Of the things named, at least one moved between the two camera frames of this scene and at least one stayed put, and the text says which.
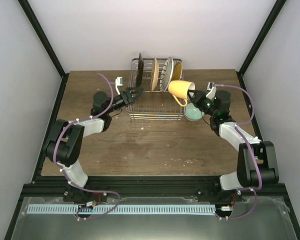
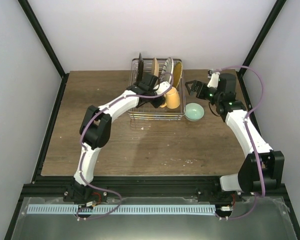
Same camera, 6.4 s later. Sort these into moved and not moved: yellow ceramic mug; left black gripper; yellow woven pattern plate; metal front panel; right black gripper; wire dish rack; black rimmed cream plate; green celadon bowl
Moved: left black gripper; right black gripper; yellow ceramic mug
Not moved: black rimmed cream plate; green celadon bowl; yellow woven pattern plate; metal front panel; wire dish rack
